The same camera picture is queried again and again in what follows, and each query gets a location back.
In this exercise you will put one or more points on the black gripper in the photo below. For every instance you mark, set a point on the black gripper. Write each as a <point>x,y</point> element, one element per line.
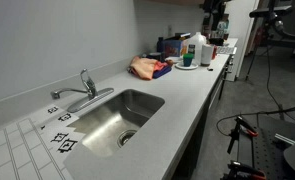
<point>214,11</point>

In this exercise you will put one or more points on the chrome sink faucet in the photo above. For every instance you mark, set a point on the chrome sink faucet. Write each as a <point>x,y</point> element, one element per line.
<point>91,89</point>

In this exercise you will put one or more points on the colourful cardboard box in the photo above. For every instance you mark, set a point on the colourful cardboard box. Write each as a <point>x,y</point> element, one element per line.
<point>223,28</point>

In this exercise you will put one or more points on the red can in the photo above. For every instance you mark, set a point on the red can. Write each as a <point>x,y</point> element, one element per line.
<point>215,51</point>

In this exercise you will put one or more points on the white patterned tray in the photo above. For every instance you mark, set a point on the white patterned tray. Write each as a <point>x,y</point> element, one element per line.
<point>226,50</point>

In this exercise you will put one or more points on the white paper towel roll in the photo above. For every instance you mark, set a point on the white paper towel roll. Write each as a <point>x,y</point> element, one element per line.
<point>207,55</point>

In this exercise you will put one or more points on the green cup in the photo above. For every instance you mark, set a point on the green cup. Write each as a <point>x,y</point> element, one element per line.
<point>188,60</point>

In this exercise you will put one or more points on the blue cardboard box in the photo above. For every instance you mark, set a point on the blue cardboard box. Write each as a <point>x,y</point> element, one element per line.
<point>172,48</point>

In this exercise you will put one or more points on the white plate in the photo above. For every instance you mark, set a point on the white plate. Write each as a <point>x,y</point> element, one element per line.
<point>195,66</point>

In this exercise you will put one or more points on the small black object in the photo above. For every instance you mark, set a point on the small black object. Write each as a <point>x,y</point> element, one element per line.
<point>210,69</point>

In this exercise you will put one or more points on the small white dish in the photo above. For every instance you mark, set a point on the small white dish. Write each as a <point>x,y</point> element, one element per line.
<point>175,59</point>

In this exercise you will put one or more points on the dark blue bottle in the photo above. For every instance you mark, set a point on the dark blue bottle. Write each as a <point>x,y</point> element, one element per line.
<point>160,45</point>

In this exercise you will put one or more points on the brown round object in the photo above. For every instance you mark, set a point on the brown round object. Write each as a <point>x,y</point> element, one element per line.
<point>169,62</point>

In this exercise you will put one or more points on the black tape roll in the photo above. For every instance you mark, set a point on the black tape roll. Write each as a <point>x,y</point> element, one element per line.
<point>154,56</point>

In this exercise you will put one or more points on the red cloth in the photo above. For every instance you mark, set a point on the red cloth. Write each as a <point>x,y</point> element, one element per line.
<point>159,66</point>

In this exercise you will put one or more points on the dark blue cloth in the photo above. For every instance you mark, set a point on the dark blue cloth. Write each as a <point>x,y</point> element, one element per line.
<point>163,72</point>

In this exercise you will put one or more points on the orange cloth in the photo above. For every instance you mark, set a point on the orange cloth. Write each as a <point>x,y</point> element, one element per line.
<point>143,66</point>

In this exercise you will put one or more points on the black orange bar clamp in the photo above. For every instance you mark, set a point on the black orange bar clamp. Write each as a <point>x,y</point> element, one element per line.
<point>245,170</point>
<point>243,128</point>

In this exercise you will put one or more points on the counter base cabinet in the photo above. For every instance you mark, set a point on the counter base cabinet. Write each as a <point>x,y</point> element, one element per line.
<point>193,146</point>

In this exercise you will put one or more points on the stainless steel sink basin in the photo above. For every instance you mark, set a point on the stainless steel sink basin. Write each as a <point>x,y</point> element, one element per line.
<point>120,116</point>

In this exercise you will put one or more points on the black perforated breadboard table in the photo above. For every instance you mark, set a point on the black perforated breadboard table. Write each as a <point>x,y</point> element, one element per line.
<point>263,156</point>

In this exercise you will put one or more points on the white calibration paper sheet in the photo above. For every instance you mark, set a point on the white calibration paper sheet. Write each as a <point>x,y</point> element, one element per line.
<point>20,153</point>

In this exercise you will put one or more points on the wooden wall shelf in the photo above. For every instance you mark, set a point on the wooden wall shelf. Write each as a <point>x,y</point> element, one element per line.
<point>180,1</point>

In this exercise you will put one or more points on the wall power outlet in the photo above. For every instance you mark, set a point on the wall power outlet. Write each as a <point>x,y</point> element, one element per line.
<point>169,30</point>

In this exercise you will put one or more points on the black stereo camera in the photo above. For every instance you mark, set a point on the black stereo camera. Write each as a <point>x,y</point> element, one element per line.
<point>270,11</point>

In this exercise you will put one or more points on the black camera tripod stand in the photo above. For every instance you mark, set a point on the black camera tripod stand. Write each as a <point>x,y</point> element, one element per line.
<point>287,43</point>

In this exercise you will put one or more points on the silver aluminium bracket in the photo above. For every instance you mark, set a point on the silver aluminium bracket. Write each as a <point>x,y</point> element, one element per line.
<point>284,139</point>

